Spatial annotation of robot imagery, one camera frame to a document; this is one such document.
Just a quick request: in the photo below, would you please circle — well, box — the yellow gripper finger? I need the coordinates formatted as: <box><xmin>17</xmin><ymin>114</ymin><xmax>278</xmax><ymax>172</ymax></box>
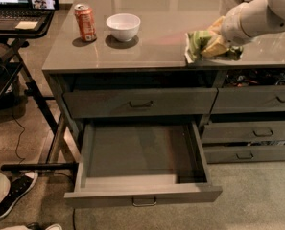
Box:
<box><xmin>201</xmin><ymin>35</ymin><xmax>228</xmax><ymax>58</ymax></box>
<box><xmin>208</xmin><ymin>16</ymin><xmax>225</xmax><ymax>35</ymax></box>

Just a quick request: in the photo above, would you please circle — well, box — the grey middle right drawer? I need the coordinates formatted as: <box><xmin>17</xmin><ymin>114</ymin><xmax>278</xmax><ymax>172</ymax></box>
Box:
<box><xmin>202</xmin><ymin>121</ymin><xmax>285</xmax><ymax>144</ymax></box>

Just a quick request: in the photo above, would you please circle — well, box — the open grey middle drawer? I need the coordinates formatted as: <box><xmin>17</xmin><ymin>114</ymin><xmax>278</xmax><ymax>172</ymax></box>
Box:
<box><xmin>64</xmin><ymin>122</ymin><xmax>223</xmax><ymax>208</ymax></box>

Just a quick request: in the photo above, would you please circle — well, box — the open laptop computer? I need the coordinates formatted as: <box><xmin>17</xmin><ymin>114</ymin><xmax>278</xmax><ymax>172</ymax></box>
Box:
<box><xmin>0</xmin><ymin>0</ymin><xmax>55</xmax><ymax>31</ymax></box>

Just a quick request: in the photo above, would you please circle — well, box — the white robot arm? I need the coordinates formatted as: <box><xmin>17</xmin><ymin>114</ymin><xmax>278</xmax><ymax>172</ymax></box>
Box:
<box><xmin>202</xmin><ymin>0</ymin><xmax>285</xmax><ymax>58</ymax></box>

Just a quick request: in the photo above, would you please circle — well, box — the black smartphone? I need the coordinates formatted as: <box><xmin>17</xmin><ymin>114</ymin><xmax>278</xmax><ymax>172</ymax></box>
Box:
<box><xmin>28</xmin><ymin>0</ymin><xmax>59</xmax><ymax>11</ymax></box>

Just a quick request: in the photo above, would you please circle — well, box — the yellow sticky note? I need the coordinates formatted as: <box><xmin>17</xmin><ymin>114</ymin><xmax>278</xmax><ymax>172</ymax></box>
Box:
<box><xmin>15</xmin><ymin>21</ymin><xmax>36</xmax><ymax>30</ymax></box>

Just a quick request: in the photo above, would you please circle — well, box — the black power cable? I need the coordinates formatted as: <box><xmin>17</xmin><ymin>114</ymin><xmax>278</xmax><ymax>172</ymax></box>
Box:
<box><xmin>12</xmin><ymin>96</ymin><xmax>29</xmax><ymax>164</ymax></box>

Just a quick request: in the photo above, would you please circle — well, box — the orange soda can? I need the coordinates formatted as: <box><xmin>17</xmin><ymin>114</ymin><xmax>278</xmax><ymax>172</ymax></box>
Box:
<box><xmin>74</xmin><ymin>4</ymin><xmax>97</xmax><ymax>42</ymax></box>

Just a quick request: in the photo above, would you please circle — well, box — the white ceramic bowl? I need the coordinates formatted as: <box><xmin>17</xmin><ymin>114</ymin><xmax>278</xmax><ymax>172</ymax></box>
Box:
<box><xmin>106</xmin><ymin>13</ymin><xmax>141</xmax><ymax>42</ymax></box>

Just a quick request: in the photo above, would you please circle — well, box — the black rolling stand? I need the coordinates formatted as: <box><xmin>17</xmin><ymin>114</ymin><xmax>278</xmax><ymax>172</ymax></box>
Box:
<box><xmin>0</xmin><ymin>10</ymin><xmax>80</xmax><ymax>173</ymax></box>

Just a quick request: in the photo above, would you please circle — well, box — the grey top left drawer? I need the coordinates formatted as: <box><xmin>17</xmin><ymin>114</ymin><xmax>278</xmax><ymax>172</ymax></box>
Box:
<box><xmin>63</xmin><ymin>88</ymin><xmax>217</xmax><ymax>118</ymax></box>

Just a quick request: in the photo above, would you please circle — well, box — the grey bottom right drawer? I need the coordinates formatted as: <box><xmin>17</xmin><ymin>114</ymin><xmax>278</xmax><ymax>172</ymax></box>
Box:
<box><xmin>204</xmin><ymin>146</ymin><xmax>285</xmax><ymax>164</ymax></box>

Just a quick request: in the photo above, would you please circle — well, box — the black white sneaker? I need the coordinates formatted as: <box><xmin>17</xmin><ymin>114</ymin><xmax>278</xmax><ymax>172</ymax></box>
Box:
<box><xmin>0</xmin><ymin>171</ymin><xmax>38</xmax><ymax>219</ymax></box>

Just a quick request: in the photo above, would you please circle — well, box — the green jalapeno chip bag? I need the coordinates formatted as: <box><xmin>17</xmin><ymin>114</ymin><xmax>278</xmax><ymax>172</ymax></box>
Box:
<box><xmin>184</xmin><ymin>30</ymin><xmax>243</xmax><ymax>64</ymax></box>

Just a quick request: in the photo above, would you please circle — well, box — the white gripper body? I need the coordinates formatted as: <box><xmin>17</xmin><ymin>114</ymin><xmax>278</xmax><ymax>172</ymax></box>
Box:
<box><xmin>220</xmin><ymin>3</ymin><xmax>252</xmax><ymax>46</ymax></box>

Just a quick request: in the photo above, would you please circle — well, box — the grey top right drawer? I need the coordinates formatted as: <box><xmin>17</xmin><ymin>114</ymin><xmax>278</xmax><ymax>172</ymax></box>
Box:
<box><xmin>212</xmin><ymin>85</ymin><xmax>285</xmax><ymax>114</ymax></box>

